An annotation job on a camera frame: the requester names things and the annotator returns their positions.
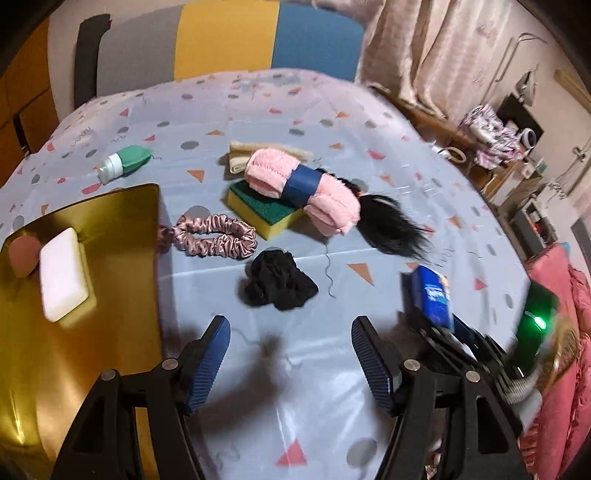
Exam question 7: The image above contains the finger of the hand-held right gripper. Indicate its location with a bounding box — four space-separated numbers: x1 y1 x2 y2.
450 314 509 372
402 308 468 376

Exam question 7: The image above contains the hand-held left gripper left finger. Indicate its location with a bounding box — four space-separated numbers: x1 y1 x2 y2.
51 315 232 480

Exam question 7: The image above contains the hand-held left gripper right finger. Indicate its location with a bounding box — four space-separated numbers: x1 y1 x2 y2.
351 316 529 480

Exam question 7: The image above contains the blue tissue pack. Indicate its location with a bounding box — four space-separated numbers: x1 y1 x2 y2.
401 265 455 330

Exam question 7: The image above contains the pink satin scrunchie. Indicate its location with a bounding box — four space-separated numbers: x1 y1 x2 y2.
157 213 258 260

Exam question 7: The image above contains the black hair wig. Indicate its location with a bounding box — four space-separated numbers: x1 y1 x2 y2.
325 172 432 261

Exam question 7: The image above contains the gold tray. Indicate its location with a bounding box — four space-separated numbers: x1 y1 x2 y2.
0 183 162 480

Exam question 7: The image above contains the yellow and green sponge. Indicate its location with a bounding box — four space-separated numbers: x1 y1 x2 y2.
227 180 306 240

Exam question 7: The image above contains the pink towel roll blue band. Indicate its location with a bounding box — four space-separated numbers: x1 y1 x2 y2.
245 148 361 237

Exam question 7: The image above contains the pink quilt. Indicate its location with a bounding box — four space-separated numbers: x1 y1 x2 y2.
522 242 591 480

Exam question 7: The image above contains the black scrunchie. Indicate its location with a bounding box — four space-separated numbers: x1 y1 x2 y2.
238 250 319 311

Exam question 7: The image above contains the white foam sponge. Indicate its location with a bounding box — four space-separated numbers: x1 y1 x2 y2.
39 227 90 322

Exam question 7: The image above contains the floral fabric bag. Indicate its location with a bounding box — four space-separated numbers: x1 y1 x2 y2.
457 104 526 169

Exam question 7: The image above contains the beige folded cloth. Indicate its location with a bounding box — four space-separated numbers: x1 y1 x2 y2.
229 141 311 175

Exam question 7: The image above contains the pink round powder puff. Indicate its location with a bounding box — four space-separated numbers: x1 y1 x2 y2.
9 237 42 278

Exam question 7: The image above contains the green and white bottle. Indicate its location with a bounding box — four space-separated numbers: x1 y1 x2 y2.
97 145 152 184

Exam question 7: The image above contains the wooden side desk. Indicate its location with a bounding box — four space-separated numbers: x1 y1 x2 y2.
383 88 525 197

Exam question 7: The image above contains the printed light blue tablecloth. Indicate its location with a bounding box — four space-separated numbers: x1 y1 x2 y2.
0 68 532 480

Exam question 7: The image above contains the beige curtain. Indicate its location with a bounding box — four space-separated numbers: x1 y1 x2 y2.
314 0 522 118

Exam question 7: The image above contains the wooden cabinet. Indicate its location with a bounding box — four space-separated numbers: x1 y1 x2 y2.
0 18 61 185

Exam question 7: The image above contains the grey yellow blue headboard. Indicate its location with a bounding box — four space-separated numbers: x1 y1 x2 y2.
74 0 365 109

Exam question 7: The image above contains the wall air conditioner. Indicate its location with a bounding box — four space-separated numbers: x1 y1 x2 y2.
554 69 591 116

